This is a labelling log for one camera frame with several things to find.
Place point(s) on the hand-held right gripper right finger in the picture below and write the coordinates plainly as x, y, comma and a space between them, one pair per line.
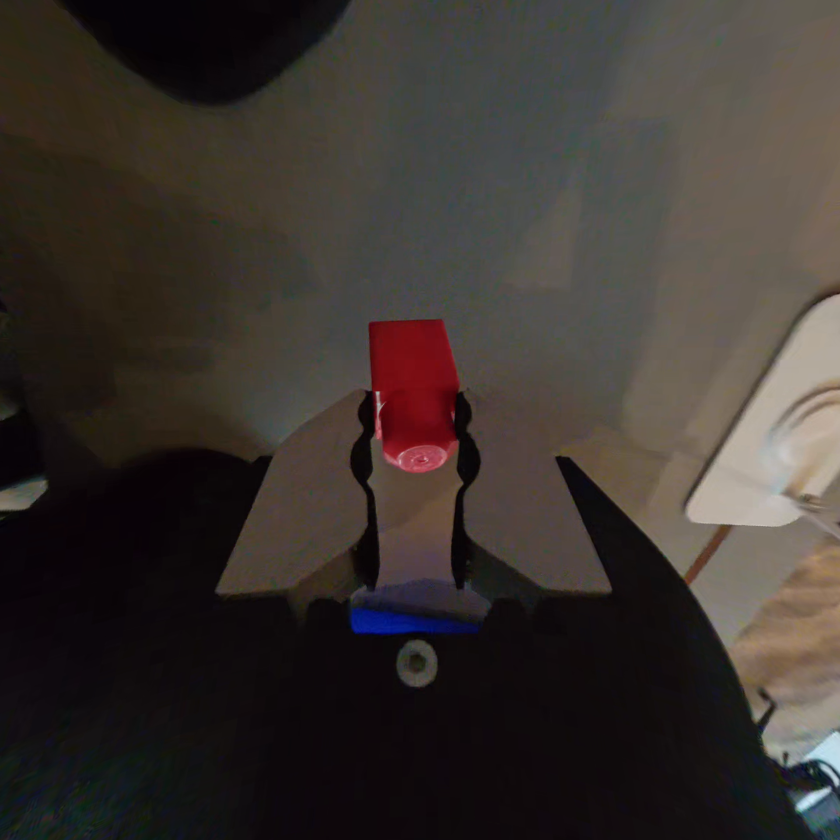
532, 525

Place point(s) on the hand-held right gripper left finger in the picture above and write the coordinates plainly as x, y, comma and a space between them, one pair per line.
295, 525

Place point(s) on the red single-stud mega block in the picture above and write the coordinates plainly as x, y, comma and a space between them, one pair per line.
414, 387

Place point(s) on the black honeycomb rubber pad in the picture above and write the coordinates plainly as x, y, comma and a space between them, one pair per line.
210, 46

